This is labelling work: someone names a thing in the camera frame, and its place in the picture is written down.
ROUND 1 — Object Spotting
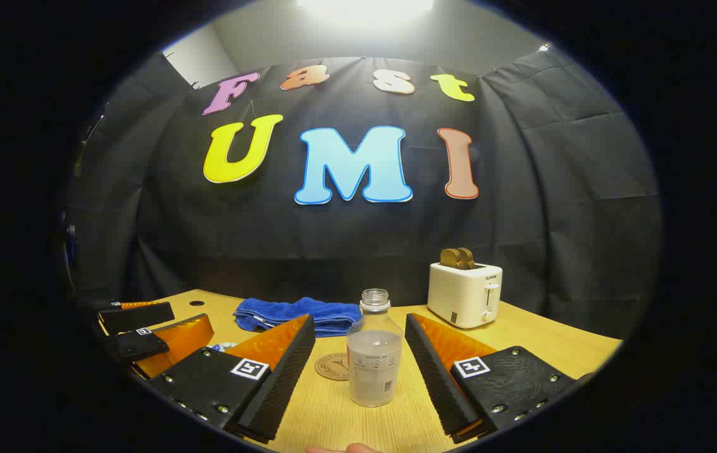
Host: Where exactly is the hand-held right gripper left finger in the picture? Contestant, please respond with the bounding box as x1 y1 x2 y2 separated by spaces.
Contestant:
148 313 317 445

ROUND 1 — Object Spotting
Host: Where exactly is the blue folded towel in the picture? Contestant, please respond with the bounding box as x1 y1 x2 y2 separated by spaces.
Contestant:
233 297 363 338

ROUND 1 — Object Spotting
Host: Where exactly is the white toaster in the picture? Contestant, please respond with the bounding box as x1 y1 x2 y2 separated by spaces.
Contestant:
427 261 503 329

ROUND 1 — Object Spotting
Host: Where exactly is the clear plastic water bottle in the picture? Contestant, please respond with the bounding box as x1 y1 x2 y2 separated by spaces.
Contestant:
347 288 403 408

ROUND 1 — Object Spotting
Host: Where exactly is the round brown coaster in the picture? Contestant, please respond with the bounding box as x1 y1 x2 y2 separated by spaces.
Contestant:
315 352 350 381

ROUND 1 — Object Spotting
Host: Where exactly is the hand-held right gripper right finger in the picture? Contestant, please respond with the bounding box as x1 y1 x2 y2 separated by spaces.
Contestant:
404 313 579 445

